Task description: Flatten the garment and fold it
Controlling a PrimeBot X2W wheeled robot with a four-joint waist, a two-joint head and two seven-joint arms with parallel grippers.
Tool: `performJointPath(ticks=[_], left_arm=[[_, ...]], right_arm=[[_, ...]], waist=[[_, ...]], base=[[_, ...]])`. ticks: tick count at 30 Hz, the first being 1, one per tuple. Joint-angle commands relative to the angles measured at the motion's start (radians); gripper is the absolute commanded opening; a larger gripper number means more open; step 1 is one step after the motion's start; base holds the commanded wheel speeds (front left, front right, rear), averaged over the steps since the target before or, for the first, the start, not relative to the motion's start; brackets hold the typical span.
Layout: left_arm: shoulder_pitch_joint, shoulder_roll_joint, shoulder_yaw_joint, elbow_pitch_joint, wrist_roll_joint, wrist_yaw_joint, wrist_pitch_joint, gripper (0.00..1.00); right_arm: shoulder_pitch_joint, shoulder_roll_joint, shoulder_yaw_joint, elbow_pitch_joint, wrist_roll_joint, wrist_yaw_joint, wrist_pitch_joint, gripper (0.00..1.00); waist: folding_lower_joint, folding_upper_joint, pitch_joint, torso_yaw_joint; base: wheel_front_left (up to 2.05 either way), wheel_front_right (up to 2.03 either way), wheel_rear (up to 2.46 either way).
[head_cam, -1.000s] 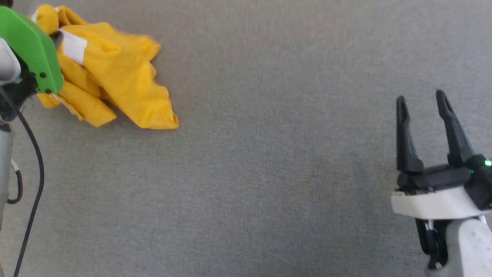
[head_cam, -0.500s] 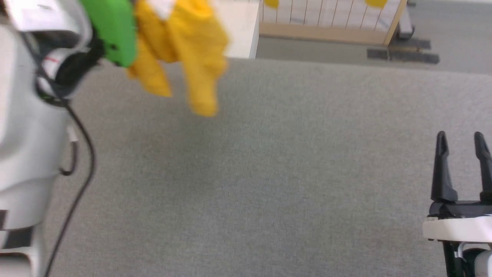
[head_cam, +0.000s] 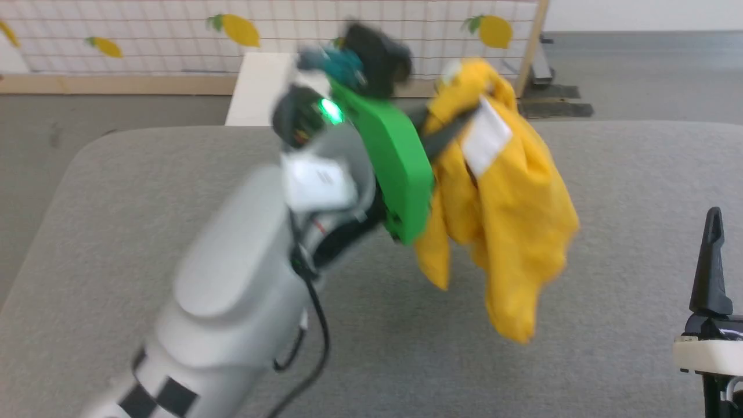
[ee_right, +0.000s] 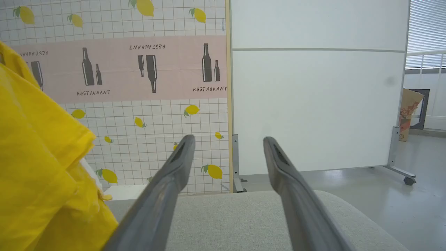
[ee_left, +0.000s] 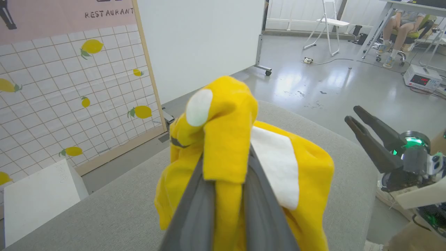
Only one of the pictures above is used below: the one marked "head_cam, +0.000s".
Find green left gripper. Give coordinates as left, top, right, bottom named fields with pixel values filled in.
left=329, top=80, right=486, bottom=246

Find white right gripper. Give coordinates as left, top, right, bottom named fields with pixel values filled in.
left=673, top=207, right=743, bottom=376

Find yellow cartoon face t-shirt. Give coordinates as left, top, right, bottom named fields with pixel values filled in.
left=413, top=57, right=581, bottom=344

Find dark fence base plates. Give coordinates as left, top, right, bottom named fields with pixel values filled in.
left=517, top=84, right=594, bottom=120

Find white rectangular box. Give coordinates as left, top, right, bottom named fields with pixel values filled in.
left=225, top=52, right=308, bottom=127

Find grey fabric sofa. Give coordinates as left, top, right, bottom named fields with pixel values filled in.
left=0, top=119, right=743, bottom=418

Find grey metal fence bracket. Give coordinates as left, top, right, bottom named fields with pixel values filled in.
left=531, top=35, right=556, bottom=88

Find teal cable connector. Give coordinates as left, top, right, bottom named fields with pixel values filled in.
left=299, top=45, right=367, bottom=89

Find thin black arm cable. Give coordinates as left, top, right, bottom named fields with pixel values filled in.
left=273, top=215, right=333, bottom=418

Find wooden framed wire grid fence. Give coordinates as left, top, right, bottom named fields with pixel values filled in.
left=0, top=0, right=550, bottom=98

